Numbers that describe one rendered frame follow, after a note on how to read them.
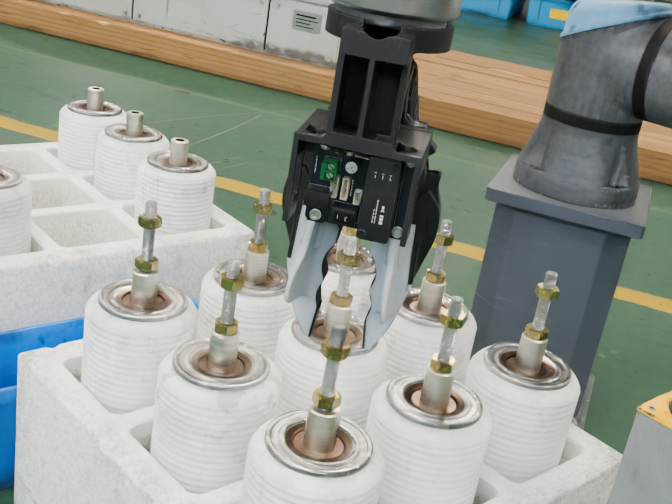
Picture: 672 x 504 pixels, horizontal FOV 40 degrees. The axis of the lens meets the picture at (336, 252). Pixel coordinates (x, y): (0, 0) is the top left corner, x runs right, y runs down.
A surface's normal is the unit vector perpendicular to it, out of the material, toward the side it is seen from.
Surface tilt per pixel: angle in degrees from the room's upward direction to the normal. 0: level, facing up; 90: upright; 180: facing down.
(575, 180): 72
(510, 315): 90
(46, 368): 0
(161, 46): 90
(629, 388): 0
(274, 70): 90
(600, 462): 0
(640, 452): 90
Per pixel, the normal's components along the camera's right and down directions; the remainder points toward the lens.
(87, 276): 0.62, 0.39
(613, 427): 0.15, -0.91
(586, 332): 0.41, 0.41
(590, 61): -0.64, 0.20
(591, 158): -0.04, 0.07
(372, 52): -0.19, 0.35
